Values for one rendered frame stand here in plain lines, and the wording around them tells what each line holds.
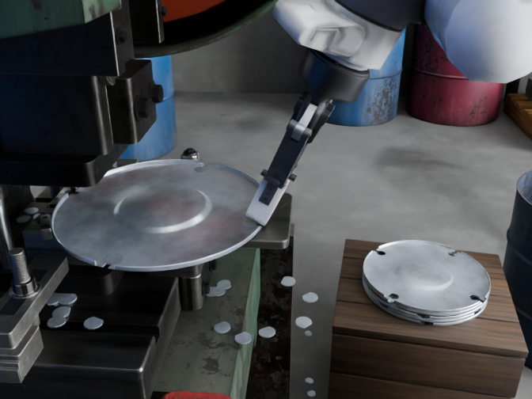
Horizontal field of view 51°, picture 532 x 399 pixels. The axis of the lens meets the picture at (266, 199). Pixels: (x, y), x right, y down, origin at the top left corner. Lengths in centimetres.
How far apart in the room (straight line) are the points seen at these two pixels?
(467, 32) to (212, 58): 365
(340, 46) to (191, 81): 364
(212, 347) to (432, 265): 78
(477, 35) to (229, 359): 47
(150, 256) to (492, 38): 43
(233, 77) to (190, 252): 350
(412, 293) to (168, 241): 74
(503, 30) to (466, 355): 87
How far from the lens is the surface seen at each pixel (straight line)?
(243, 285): 85
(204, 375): 71
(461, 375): 132
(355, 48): 58
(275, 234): 71
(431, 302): 130
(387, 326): 127
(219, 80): 415
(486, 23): 52
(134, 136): 69
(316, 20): 56
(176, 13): 103
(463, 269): 143
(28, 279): 70
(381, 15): 58
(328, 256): 213
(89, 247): 71
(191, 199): 78
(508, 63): 54
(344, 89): 60
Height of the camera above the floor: 114
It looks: 27 degrees down
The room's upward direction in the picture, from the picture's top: straight up
